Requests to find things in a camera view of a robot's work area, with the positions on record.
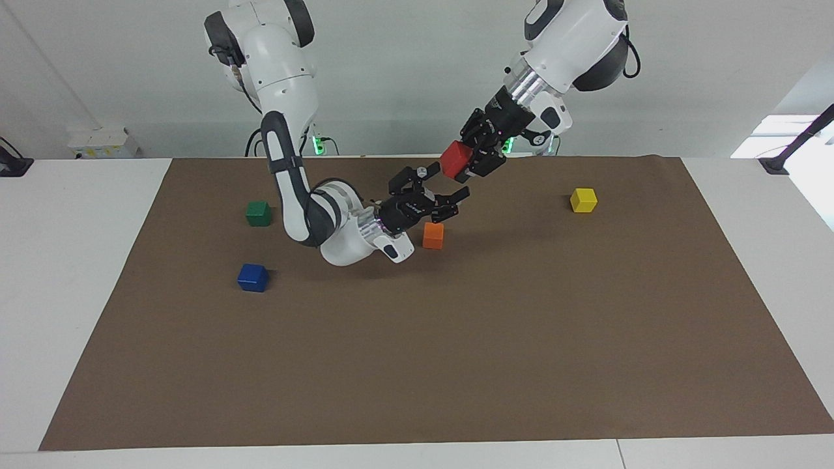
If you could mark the green lit power plug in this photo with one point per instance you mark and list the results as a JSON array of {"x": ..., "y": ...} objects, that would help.
[
  {"x": 507, "y": 144},
  {"x": 318, "y": 144}
]

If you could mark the orange wooden block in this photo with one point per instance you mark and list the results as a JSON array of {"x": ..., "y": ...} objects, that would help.
[{"x": 432, "y": 236}]

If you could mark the green wooden block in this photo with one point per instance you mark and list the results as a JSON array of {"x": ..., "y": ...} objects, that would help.
[{"x": 258, "y": 214}]

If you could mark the blue wooden block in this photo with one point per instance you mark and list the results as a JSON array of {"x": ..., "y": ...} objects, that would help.
[{"x": 253, "y": 278}]

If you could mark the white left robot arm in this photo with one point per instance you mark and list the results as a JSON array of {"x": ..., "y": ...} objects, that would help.
[{"x": 573, "y": 39}]

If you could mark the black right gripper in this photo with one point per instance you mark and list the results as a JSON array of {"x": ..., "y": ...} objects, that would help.
[{"x": 405, "y": 213}]

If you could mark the brown table mat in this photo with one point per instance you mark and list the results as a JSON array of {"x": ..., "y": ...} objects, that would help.
[{"x": 456, "y": 339}]

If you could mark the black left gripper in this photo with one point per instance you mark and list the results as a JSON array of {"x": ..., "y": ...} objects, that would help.
[{"x": 509, "y": 120}]

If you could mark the black desk clamp mount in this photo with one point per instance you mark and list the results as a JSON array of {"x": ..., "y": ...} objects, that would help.
[{"x": 13, "y": 166}]

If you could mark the red wooden block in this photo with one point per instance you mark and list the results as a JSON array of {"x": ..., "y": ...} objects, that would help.
[{"x": 455, "y": 159}]

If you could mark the black angled stand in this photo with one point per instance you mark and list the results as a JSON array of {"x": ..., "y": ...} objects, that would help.
[{"x": 798, "y": 140}]

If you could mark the white wall socket box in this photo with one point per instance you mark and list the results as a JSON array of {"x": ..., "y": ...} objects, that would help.
[{"x": 104, "y": 143}]

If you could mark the yellow wooden block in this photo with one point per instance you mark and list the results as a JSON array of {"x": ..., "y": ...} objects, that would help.
[{"x": 584, "y": 200}]

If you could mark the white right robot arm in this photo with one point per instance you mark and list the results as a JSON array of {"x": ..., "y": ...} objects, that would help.
[{"x": 287, "y": 85}]

